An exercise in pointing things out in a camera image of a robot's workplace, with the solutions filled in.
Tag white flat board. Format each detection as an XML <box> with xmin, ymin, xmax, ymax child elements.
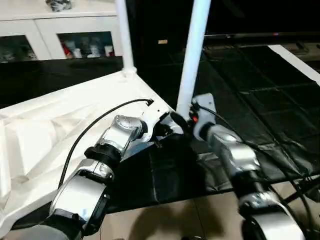
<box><xmin>268</xmin><ymin>44</ymin><xmax>320</xmax><ymax>87</ymax></box>

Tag white plastic table leg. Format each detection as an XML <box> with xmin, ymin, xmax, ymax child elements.
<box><xmin>115</xmin><ymin>0</ymin><xmax>138</xmax><ymax>77</ymax></box>
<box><xmin>176</xmin><ymin>0</ymin><xmax>212</xmax><ymax>121</ymax></box>

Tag black metal bar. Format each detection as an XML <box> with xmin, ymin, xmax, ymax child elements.
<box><xmin>204</xmin><ymin>32</ymin><xmax>320</xmax><ymax>41</ymax></box>

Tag white glass-door cabinet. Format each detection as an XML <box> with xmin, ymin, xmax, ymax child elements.
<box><xmin>0</xmin><ymin>0</ymin><xmax>124</xmax><ymax>63</ymax></box>

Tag white plastic children's table top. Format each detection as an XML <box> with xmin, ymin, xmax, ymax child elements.
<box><xmin>0</xmin><ymin>67</ymin><xmax>185</xmax><ymax>236</ymax></box>

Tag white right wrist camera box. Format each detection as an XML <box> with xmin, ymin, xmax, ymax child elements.
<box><xmin>191</xmin><ymin>93</ymin><xmax>218</xmax><ymax>125</ymax></box>

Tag dark object on cabinet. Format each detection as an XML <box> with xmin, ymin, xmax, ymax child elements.
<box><xmin>46</xmin><ymin>0</ymin><xmax>73</xmax><ymax>12</ymax></box>

